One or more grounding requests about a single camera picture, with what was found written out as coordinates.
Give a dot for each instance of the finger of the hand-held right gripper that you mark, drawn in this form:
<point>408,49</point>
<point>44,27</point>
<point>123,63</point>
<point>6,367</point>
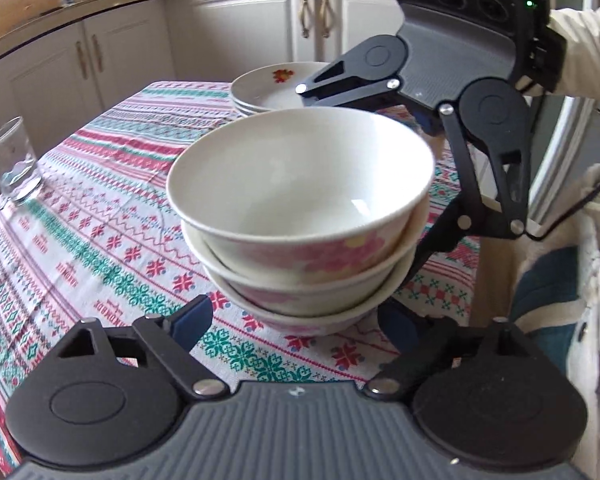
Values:
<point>512,210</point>
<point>340,92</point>

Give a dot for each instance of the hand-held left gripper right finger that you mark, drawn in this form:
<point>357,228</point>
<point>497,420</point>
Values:
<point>397,327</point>

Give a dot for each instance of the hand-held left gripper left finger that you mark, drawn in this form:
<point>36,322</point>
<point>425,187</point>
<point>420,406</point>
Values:
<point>192,325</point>

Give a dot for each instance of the small white fruit-print plate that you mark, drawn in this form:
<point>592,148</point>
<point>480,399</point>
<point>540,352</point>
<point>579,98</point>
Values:
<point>265,87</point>

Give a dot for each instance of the white bowl pink flowers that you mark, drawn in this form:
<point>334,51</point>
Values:
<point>300,301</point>
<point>305,325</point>
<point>290,185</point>

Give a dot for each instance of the large white fruit-print plate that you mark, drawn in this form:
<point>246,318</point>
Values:
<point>244,113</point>

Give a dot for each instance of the medium white fruit-print plate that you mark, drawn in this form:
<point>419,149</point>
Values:
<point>240,105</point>

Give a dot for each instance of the person's right forearm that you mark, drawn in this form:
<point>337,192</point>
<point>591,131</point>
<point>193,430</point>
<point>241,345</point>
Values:
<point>590,50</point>

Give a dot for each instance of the patterned red green tablecloth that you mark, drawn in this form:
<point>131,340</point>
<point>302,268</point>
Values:
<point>105,240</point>

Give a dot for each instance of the white kitchen cabinets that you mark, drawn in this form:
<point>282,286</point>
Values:
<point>230,25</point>

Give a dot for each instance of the person's cream teal jacket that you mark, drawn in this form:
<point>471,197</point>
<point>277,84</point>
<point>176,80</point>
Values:
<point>595,310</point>

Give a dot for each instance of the clear glass mug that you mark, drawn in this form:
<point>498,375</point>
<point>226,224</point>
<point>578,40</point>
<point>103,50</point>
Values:
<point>12,165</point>

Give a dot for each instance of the kitchen countertop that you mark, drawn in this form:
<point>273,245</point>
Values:
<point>70,10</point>

